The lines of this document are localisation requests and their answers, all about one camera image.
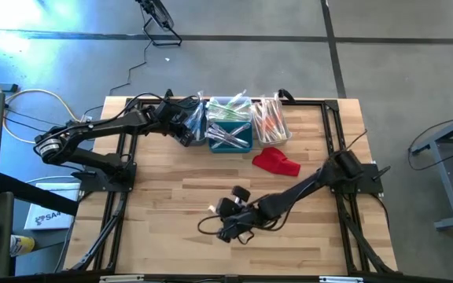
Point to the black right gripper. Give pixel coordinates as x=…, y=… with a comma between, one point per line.
x=254, y=218

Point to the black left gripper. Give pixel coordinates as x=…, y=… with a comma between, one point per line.
x=175, y=118

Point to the blue toothbrush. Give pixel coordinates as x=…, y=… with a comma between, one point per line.
x=202, y=127
x=197, y=129
x=191, y=122
x=199, y=103
x=199, y=116

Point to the green toothbrush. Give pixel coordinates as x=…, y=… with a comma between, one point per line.
x=242, y=103
x=226, y=110
x=226, y=116
x=237, y=108
x=233, y=101
x=230, y=114
x=222, y=105
x=220, y=110

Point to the red plastic bin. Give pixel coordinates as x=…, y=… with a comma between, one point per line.
x=273, y=161

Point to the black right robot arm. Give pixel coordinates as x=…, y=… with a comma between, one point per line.
x=309, y=184

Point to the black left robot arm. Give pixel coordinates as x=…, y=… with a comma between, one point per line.
x=93, y=126

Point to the black table clamp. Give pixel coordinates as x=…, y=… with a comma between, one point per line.
x=168, y=93
x=285, y=94

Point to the dark grey plastic bin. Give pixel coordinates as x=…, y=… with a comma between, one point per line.
x=207, y=133

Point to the white plastic bin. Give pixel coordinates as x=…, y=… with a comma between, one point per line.
x=230, y=98

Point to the teal plastic bin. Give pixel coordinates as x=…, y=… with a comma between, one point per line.
x=230, y=150

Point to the light grey plastic bin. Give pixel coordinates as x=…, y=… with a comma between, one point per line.
x=275, y=144

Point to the black floor fan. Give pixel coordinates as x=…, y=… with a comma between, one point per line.
x=159, y=15

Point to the white printed box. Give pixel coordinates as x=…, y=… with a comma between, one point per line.
x=53, y=208

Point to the black bar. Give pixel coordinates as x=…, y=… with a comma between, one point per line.
x=34, y=192

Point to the yellow can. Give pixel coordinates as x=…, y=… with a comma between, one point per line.
x=22, y=245

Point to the grey metal table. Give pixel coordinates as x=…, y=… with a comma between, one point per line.
x=446, y=131

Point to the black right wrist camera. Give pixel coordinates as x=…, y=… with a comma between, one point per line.
x=228, y=207

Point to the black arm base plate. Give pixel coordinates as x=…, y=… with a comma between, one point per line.
x=370, y=182
x=93, y=185

